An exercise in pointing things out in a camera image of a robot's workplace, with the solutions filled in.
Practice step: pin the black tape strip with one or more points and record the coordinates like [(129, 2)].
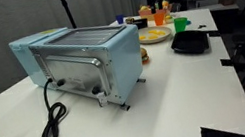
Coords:
[(214, 33), (227, 62)]

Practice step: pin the yellow toy fry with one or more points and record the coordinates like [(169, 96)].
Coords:
[(152, 32), (142, 37), (161, 33), (152, 37)]

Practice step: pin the blue lid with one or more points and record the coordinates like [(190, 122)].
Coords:
[(188, 22)]

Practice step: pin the black plastic tray bin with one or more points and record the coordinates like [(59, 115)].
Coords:
[(190, 42)]

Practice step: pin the orange cup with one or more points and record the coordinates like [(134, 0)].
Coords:
[(159, 19)]

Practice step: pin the orange yellow toy fruit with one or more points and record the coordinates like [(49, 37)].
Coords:
[(165, 3)]

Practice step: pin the green cup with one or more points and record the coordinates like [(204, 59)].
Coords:
[(180, 24)]

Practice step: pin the pink toy fruit basket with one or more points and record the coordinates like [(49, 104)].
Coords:
[(145, 15)]

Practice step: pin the toy burger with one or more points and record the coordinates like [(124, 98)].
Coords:
[(144, 55)]

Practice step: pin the blue cup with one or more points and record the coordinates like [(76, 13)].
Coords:
[(120, 19)]

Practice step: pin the brown cardboard box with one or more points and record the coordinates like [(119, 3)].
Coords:
[(227, 0)]

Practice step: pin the light blue toaster oven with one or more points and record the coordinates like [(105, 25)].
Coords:
[(94, 60)]

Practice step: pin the small black clip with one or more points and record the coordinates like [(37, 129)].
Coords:
[(201, 26)]

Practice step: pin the black tripod pole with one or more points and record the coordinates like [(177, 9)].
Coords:
[(66, 7)]

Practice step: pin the beige plate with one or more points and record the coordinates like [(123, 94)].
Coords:
[(164, 37)]

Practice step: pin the small black box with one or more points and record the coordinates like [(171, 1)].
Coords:
[(141, 24)]

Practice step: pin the yellow green toy fruit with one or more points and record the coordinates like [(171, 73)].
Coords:
[(169, 19)]

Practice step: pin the small dark toy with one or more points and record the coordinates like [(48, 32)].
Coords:
[(129, 20)]

